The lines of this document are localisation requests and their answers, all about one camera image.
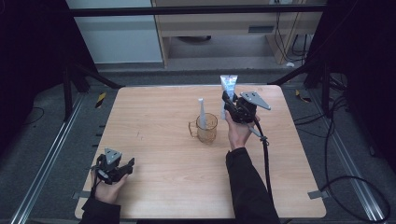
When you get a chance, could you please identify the black horizontal frame bar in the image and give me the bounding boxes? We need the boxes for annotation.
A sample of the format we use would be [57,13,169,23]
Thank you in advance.
[68,5,327,18]

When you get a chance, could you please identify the black yellow floor tape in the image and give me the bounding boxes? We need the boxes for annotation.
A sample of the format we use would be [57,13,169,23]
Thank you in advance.
[294,89,312,104]
[94,91,107,109]

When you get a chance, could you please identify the aluminium floor rail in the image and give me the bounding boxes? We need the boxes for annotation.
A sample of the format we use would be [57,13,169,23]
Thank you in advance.
[307,89,388,224]
[8,92,86,224]

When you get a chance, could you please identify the black hanging cables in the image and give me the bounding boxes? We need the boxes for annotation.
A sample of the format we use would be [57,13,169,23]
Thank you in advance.
[274,11,314,63]

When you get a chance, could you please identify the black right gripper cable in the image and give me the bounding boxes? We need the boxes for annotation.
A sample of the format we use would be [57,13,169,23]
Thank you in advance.
[247,119,276,203]

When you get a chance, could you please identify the light wooden desk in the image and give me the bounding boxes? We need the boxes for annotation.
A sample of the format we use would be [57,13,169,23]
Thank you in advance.
[150,0,328,68]

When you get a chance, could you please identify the black floor cables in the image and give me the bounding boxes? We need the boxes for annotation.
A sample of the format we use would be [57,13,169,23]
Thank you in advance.
[292,73,391,224]

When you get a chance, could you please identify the grey tape piece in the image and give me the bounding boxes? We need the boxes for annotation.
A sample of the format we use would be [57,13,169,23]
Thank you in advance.
[72,190,92,201]
[307,189,330,201]

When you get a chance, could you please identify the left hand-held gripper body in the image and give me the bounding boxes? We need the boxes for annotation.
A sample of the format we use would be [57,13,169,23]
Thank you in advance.
[92,147,131,186]

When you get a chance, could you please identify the amber transparent cup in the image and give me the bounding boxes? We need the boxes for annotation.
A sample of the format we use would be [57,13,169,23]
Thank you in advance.
[188,112,219,145]

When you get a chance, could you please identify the person's right hand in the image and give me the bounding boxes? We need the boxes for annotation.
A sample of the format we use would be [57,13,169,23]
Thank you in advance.
[225,111,262,151]

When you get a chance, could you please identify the black metal stand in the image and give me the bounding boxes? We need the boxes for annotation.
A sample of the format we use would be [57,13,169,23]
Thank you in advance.
[61,59,126,123]
[266,58,332,119]

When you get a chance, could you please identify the white electric toothbrush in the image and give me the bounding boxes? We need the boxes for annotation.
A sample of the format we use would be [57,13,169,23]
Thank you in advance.
[197,97,208,131]

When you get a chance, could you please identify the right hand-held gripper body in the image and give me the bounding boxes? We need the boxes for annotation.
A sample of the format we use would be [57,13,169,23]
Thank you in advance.
[231,91,272,125]

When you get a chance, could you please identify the white blue toothpaste tube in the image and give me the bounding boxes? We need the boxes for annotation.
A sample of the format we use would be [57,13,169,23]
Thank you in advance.
[219,74,239,121]

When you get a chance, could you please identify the thin black floor cable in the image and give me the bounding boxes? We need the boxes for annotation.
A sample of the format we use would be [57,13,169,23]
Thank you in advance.
[23,106,45,126]

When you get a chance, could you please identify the white cabinet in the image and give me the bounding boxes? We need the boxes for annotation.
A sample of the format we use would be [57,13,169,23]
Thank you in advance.
[66,0,164,65]

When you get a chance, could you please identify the person's left hand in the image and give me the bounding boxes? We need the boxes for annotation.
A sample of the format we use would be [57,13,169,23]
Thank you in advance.
[90,168,129,205]

